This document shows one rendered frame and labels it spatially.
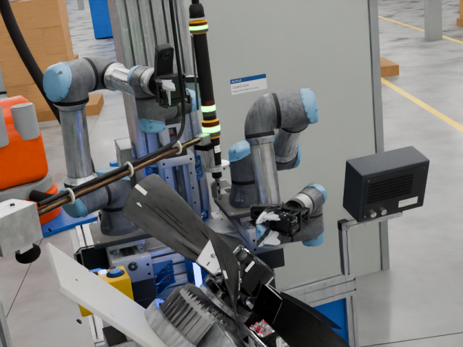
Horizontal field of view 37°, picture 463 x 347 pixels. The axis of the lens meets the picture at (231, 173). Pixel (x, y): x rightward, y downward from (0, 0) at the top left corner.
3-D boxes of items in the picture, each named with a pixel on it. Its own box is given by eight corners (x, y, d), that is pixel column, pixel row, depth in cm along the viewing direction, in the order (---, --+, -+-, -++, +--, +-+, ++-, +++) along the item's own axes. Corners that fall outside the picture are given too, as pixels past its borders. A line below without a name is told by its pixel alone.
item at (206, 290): (220, 310, 165) (225, 303, 165) (190, 278, 175) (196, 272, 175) (251, 330, 175) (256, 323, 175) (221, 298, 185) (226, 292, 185)
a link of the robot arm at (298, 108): (255, 149, 273) (271, 86, 221) (292, 144, 274) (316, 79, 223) (261, 178, 269) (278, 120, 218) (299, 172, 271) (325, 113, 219)
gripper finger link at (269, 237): (271, 249, 200) (286, 229, 206) (253, 244, 203) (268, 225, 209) (272, 257, 202) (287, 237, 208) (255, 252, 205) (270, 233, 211)
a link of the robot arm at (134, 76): (151, 89, 209) (147, 61, 206) (167, 94, 200) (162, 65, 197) (127, 95, 206) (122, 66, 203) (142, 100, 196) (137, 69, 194)
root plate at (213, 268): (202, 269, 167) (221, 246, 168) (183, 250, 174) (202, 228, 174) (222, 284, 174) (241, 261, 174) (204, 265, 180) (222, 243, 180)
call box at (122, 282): (83, 321, 207) (76, 290, 204) (78, 307, 217) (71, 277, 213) (135, 308, 212) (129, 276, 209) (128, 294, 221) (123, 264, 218)
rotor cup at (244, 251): (226, 303, 165) (261, 260, 165) (195, 270, 175) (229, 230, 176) (258, 323, 175) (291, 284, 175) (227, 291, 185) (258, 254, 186)
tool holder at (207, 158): (214, 176, 169) (209, 138, 166) (191, 173, 173) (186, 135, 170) (235, 165, 176) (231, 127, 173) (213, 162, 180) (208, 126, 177)
